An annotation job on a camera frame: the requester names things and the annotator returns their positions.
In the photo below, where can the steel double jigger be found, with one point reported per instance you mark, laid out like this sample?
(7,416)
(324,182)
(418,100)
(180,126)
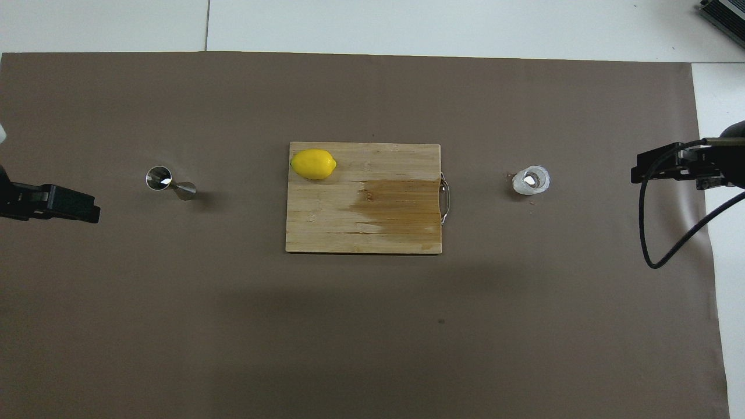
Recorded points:
(185,190)

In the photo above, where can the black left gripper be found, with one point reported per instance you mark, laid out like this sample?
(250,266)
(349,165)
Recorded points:
(4,177)

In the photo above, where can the wooden cutting board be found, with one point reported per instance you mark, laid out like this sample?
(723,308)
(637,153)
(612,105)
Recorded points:
(326,221)

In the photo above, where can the grey metal device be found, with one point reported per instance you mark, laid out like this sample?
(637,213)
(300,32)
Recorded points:
(724,14)

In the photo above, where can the yellow lemon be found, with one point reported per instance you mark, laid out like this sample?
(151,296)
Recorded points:
(314,164)

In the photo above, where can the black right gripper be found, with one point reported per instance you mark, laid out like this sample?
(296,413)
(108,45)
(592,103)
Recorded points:
(734,157)

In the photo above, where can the small clear textured glass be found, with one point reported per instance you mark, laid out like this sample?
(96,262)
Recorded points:
(531,180)

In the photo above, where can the brown paper table mat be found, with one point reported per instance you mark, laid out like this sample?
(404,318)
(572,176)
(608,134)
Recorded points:
(174,320)

